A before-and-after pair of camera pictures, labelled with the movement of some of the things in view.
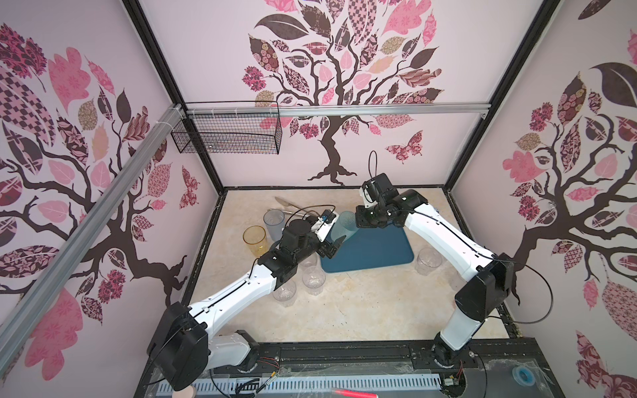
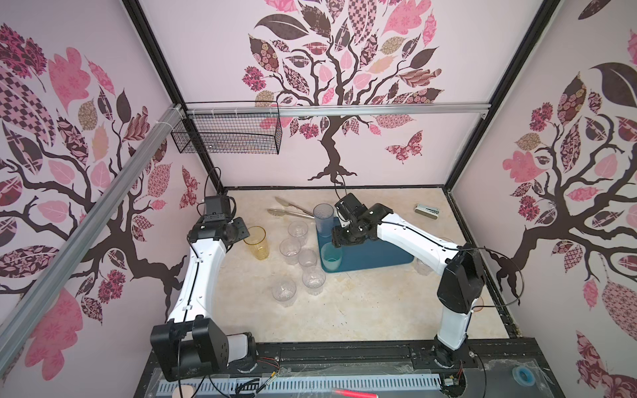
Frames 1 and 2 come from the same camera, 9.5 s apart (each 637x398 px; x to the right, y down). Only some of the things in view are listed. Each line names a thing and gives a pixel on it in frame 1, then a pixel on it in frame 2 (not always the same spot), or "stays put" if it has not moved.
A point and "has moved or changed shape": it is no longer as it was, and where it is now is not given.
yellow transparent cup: (255, 237) stays put
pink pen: (357, 393) stays put
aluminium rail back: (342, 110) stays put
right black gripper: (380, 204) to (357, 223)
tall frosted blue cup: (274, 220) has moved or changed shape
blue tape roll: (523, 376) stays put
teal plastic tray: (371, 247) stays put
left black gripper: (333, 248) to (242, 229)
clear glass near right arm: (428, 259) stays put
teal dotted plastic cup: (346, 225) has moved or changed shape
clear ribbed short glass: (284, 293) stays put
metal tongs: (292, 206) stays put
